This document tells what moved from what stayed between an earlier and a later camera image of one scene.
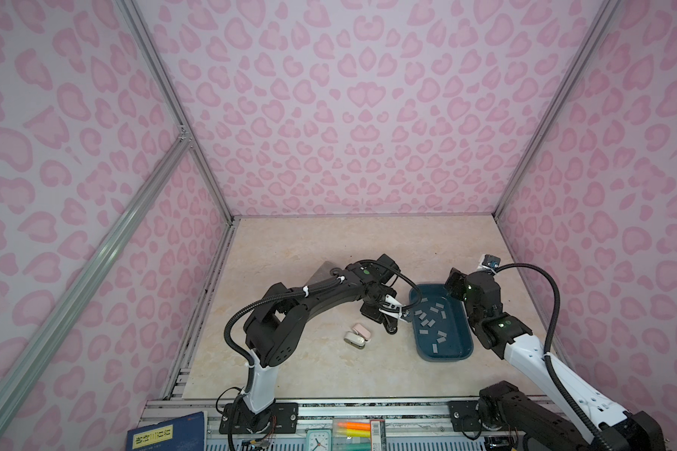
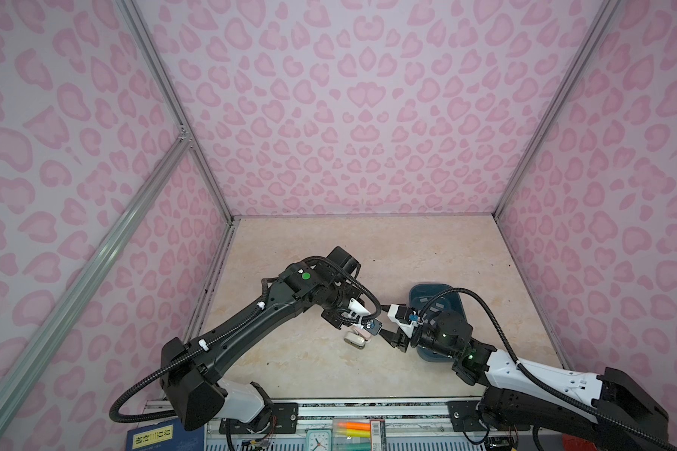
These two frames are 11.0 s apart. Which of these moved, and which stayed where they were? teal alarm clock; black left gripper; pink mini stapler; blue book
Moved: black left gripper
Stayed: teal alarm clock; blue book; pink mini stapler
